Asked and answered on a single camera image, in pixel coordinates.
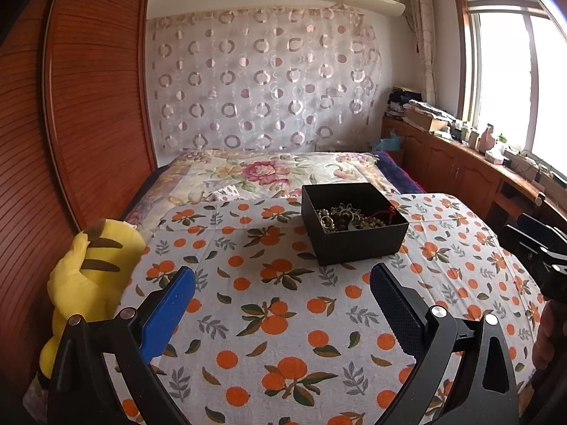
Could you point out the purple blanket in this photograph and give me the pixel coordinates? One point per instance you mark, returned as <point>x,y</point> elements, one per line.
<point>398,172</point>

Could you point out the silver flower brooch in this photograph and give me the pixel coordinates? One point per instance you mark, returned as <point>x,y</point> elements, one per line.
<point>345,211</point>

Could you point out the orange fruit print blanket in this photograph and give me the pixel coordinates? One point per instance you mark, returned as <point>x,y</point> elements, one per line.
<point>288,318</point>

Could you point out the wooden window cabinet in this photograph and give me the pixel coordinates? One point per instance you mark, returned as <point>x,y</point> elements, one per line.
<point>456,168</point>

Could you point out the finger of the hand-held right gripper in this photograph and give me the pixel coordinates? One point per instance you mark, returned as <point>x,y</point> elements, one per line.
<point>545,230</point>
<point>531,245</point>

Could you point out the yellow plush toy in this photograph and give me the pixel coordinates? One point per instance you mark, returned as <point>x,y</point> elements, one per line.
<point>88,274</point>

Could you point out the pink figurine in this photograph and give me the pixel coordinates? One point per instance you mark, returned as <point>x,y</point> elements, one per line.
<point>487,139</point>

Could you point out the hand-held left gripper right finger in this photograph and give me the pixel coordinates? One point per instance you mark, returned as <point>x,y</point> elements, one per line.
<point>398,314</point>

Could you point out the sheer circle pattern curtain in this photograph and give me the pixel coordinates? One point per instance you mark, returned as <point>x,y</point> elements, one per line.
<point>265,79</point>

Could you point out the black jewelry box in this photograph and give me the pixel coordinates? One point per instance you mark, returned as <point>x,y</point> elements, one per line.
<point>354,245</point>

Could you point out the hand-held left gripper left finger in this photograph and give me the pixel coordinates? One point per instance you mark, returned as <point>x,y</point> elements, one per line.
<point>170,310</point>

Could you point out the cream window curtain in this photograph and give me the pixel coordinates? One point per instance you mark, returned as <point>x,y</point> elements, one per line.
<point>423,40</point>

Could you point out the white tissue box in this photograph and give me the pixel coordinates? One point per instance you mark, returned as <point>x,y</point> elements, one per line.
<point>495,157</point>

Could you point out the cardboard box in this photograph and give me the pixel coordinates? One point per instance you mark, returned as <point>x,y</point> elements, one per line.
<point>425,120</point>

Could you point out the person's right hand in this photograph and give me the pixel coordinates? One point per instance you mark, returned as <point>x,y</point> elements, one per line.
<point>551,332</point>

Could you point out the pile of clothes and books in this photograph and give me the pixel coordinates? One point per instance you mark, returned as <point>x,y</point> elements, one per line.
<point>401,102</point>

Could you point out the window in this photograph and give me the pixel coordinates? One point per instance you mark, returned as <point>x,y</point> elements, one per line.
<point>522,79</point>

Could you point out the floral quilt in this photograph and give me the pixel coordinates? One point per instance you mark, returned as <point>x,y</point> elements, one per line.
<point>265,172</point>

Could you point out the teal bag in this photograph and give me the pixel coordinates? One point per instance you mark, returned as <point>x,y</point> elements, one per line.
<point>386,141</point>

